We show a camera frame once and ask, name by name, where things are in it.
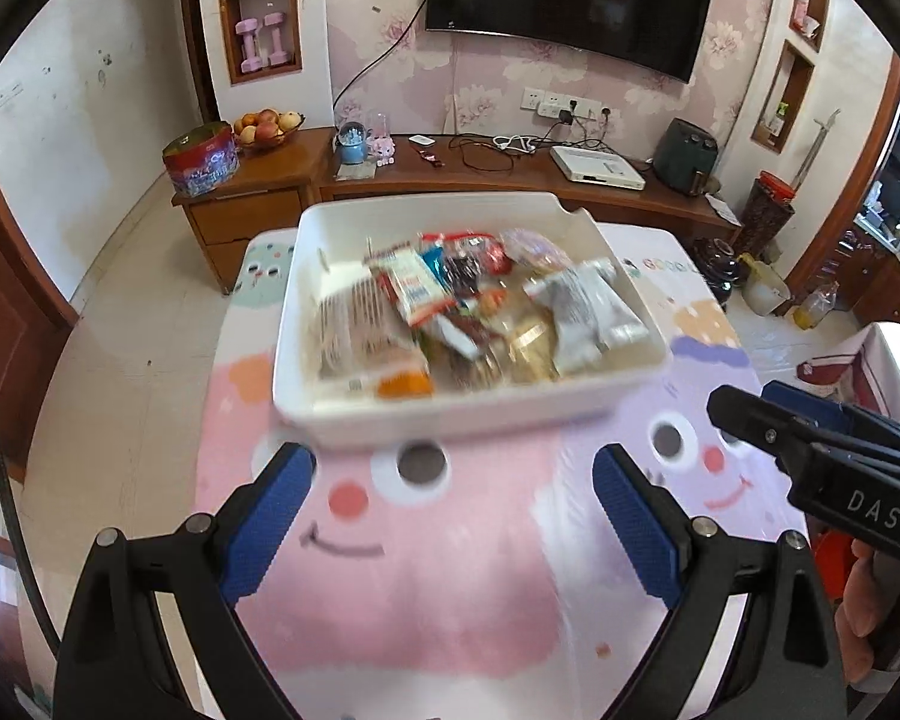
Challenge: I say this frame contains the grey white snack bag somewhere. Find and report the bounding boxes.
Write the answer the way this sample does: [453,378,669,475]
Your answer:
[523,259,649,377]

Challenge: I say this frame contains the rice cracker bag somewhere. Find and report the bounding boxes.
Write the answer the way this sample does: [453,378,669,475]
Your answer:
[494,296,559,385]

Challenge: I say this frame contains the brown small snack packet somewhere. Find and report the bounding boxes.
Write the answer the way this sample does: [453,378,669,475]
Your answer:
[422,312,499,361]

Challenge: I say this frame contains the red candy cake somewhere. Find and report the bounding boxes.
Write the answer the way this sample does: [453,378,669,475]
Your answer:
[418,231,514,275]

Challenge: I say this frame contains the red white sachet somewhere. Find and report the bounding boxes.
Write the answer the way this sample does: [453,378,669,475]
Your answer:
[364,242,455,328]

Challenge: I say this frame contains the blue wrapper snack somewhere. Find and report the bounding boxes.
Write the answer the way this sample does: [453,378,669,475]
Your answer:
[421,245,457,291]

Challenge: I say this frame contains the clear pastry packet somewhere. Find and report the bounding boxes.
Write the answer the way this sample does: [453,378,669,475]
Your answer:
[318,277,427,380]

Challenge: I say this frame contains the small orange sausage snack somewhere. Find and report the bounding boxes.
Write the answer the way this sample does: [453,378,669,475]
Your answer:
[476,288,509,317]

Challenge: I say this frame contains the orange white snack bar packet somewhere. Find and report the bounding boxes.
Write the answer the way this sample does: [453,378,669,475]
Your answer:
[347,369,436,400]

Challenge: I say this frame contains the person right hand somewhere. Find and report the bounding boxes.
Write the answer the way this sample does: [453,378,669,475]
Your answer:
[834,539,900,686]

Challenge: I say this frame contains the yellow oil bottle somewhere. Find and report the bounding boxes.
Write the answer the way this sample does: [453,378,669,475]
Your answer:
[792,281,839,330]

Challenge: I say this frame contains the white plastic jug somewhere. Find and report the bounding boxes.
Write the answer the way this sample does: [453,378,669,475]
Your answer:
[738,254,792,317]

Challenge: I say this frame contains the dark ceramic pot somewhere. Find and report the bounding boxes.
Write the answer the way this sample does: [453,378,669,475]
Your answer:
[689,238,741,309]

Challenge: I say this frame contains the dark jar red lid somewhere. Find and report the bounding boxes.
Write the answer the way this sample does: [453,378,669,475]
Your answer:
[733,171,795,257]

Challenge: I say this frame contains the dark green air fryer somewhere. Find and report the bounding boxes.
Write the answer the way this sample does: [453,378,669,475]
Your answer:
[650,119,718,197]

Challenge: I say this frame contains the white set-top box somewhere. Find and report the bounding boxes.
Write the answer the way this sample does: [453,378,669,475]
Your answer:
[549,146,645,192]

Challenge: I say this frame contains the cartoon printed tablecloth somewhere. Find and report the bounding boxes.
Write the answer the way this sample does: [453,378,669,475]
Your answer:
[238,224,803,718]

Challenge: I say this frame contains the brown wooden door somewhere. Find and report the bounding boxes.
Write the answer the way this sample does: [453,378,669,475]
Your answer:
[0,188,77,481]

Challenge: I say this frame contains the white plastic storage bin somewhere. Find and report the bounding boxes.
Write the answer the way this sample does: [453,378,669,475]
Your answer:
[271,192,673,449]

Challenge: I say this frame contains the pink bunny figurine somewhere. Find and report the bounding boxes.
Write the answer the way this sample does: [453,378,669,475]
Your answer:
[365,110,397,167]

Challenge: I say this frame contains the blue snow globe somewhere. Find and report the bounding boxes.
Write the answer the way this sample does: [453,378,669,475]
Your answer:
[334,121,367,166]

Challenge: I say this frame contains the wooden tv cabinet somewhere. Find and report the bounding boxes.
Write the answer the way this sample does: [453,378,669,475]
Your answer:
[172,128,740,293]

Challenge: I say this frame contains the red round gift tin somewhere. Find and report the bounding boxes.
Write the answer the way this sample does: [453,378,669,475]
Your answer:
[162,122,240,199]

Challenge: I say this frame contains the fruit bowl with apples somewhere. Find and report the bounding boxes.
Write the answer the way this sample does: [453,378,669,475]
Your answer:
[232,109,305,151]

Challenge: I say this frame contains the pink dumbbell right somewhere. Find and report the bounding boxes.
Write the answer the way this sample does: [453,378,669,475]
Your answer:
[263,11,289,67]

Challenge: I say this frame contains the pink dumbbell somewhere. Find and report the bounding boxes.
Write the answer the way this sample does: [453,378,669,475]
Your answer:
[233,18,265,75]
[263,11,289,67]

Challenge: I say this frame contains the pink dumbbell left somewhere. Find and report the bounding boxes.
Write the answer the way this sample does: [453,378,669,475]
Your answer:
[233,18,265,75]

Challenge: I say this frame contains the white wall power strip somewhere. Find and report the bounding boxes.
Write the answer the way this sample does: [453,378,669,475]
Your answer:
[520,86,613,121]

